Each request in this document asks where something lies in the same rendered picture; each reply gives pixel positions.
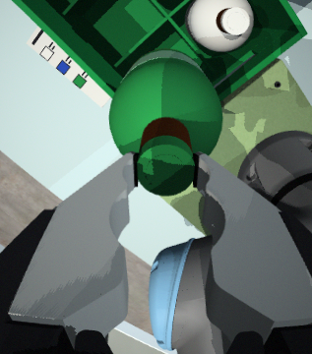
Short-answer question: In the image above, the dark green crate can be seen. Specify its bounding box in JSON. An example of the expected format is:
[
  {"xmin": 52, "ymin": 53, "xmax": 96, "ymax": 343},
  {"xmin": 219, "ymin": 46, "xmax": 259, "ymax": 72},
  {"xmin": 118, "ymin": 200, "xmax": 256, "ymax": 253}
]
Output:
[{"xmin": 12, "ymin": 0, "xmax": 307, "ymax": 101}]

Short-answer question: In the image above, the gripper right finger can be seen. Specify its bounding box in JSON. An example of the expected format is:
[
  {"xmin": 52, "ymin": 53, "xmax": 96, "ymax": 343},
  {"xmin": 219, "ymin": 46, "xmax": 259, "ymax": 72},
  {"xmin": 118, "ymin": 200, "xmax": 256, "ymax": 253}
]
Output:
[{"xmin": 193, "ymin": 151, "xmax": 312, "ymax": 354}]

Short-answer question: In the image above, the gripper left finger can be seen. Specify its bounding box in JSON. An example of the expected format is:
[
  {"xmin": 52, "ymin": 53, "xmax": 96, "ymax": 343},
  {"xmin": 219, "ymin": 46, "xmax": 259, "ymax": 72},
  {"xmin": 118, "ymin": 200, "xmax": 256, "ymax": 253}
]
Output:
[{"xmin": 0, "ymin": 151, "xmax": 139, "ymax": 354}]

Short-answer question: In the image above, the white bottle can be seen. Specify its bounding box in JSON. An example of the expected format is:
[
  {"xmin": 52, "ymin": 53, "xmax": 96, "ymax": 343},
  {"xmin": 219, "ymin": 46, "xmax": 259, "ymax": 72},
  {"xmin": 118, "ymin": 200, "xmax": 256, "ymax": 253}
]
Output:
[{"xmin": 185, "ymin": 0, "xmax": 254, "ymax": 52}]

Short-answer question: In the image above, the white paper pick list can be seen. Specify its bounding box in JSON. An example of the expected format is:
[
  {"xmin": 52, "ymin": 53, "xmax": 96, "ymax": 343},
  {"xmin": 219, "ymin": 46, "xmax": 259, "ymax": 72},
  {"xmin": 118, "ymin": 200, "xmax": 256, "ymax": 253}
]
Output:
[{"xmin": 27, "ymin": 27, "xmax": 110, "ymax": 108}]

